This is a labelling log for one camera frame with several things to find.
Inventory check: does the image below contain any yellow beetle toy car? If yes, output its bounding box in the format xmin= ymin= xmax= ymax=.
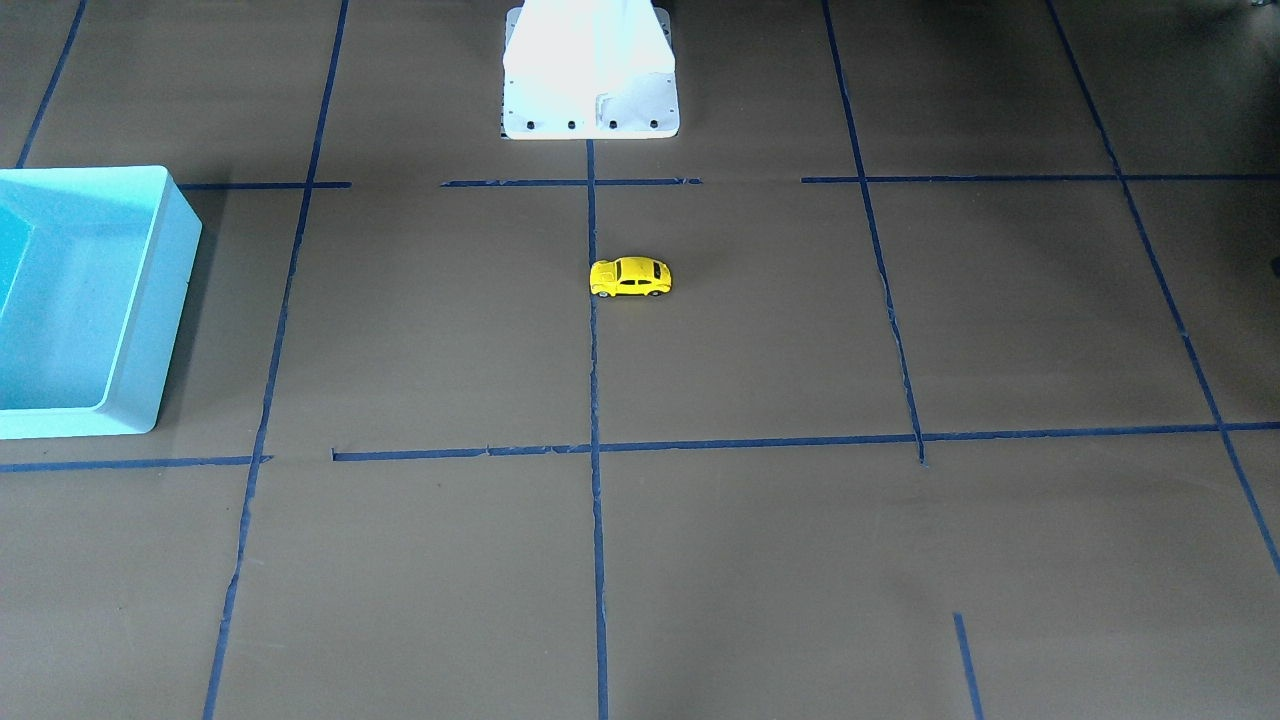
xmin=588 ymin=256 xmax=673 ymax=299

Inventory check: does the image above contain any light blue plastic bin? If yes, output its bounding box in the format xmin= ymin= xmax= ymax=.
xmin=1 ymin=165 xmax=202 ymax=439

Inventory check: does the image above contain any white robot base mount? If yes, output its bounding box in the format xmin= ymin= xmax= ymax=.
xmin=500 ymin=1 xmax=681 ymax=141

